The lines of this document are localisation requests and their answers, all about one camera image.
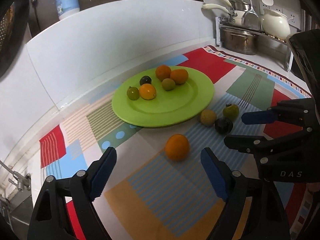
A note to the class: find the black frying pan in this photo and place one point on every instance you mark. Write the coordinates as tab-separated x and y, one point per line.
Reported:
24	20

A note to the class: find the colourful patchwork table mat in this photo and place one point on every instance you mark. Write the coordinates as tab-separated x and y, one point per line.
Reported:
155	192

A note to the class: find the tan round longan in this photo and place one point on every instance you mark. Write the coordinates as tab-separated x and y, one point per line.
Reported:
168	84
208	117

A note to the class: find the dark purple mangosteen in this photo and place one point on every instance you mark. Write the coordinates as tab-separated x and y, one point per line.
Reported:
223	126
145	80

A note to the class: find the white blue pump bottle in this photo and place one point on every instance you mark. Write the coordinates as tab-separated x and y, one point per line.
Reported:
66	0

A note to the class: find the chrome kitchen faucet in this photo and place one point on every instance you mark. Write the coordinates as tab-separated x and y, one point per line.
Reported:
20	180

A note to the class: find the steel stockpot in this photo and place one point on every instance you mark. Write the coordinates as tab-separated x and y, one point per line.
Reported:
240	41

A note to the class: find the green plate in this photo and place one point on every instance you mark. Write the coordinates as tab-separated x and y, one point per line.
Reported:
170	102

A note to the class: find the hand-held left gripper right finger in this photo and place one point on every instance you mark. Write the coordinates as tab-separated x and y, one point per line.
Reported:
215	177

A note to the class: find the white wall socket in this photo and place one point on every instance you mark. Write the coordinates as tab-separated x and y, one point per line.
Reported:
287	11

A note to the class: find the green plum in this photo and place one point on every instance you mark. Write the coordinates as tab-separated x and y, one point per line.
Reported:
133	93
230	112

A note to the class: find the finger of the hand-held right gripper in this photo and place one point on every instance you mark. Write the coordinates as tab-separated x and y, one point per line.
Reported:
240	142
257	118

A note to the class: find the orange mandarin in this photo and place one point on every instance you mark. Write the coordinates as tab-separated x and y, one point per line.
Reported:
147	92
179	76
163	72
177	147

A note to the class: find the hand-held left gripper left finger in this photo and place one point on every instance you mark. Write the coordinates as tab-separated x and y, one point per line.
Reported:
101	177

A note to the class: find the white ceramic pot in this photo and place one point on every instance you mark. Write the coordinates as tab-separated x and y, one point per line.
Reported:
275	25

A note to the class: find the metal spatula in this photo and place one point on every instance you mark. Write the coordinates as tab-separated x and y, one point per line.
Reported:
251	20

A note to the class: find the white metal dish rack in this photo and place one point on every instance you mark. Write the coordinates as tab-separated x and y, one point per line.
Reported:
218	30

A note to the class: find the steel kitchen sink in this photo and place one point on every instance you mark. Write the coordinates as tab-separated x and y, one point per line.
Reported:
17	212

